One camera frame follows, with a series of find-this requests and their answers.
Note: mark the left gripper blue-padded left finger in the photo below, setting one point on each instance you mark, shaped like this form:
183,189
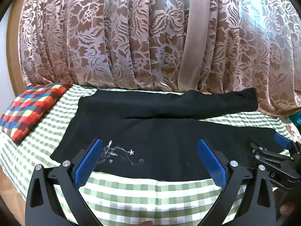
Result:
42,204

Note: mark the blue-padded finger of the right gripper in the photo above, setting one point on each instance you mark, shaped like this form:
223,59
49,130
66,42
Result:
284,142
262,153

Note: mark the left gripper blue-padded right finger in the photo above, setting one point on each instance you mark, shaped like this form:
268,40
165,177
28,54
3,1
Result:
257,205

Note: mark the black embroidered pants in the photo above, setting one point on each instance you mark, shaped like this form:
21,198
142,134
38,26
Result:
154,136

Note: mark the blue object behind bed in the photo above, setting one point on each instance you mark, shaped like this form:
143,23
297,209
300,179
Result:
296,118

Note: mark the multicolour checkered pillow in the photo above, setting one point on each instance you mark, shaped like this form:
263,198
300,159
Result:
28,108

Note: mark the brown floral curtain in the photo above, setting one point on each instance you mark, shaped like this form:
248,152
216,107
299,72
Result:
212,46

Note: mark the wooden door frame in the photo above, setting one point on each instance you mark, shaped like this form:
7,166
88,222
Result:
14,70

